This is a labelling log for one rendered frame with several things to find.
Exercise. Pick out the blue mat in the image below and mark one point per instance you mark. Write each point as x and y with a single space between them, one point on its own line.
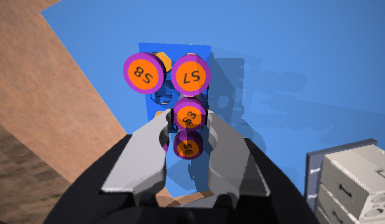
294 76

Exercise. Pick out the white bucket adapter with holes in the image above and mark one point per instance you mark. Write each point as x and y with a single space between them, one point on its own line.
354 176
323 219
337 213

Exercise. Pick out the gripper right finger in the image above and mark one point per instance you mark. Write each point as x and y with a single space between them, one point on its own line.
239 168

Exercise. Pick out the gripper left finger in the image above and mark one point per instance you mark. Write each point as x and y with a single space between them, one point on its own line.
134 165

